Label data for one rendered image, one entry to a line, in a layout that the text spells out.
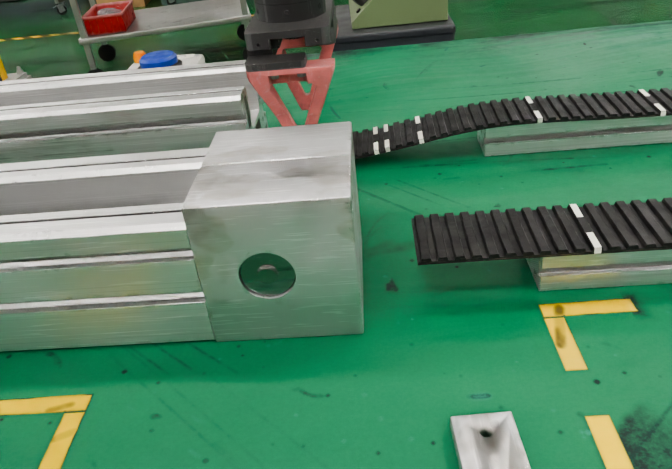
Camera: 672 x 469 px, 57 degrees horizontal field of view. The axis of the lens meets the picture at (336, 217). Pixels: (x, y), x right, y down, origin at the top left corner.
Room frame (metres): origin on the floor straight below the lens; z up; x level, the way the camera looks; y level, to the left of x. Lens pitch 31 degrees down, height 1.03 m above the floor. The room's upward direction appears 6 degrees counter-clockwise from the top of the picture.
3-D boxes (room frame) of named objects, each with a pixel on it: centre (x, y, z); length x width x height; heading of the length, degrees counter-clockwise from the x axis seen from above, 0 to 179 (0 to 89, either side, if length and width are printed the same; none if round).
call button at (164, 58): (0.66, 0.17, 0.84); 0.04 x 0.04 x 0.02
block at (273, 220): (0.34, 0.03, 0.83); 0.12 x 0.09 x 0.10; 175
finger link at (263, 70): (0.50, 0.02, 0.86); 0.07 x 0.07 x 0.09; 85
